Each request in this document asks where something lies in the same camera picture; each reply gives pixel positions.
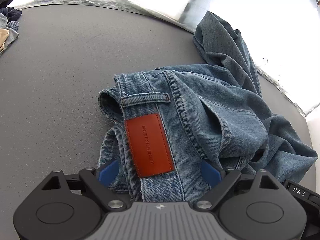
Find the blue denim jeans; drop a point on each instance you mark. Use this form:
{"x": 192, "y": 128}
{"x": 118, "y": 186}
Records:
{"x": 200, "y": 110}

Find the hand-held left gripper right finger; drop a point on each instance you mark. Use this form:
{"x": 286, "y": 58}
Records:
{"x": 210, "y": 173}

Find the beige cloth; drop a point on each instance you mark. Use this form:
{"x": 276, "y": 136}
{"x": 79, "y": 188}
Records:
{"x": 3, "y": 38}

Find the dark navy cloth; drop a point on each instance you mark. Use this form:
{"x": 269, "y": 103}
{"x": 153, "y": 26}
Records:
{"x": 11, "y": 13}

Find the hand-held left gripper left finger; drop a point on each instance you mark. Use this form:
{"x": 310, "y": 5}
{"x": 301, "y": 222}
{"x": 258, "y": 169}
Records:
{"x": 108, "y": 172}

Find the grey post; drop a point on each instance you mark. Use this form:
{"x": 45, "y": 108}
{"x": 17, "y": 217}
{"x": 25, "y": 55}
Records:
{"x": 193, "y": 2}

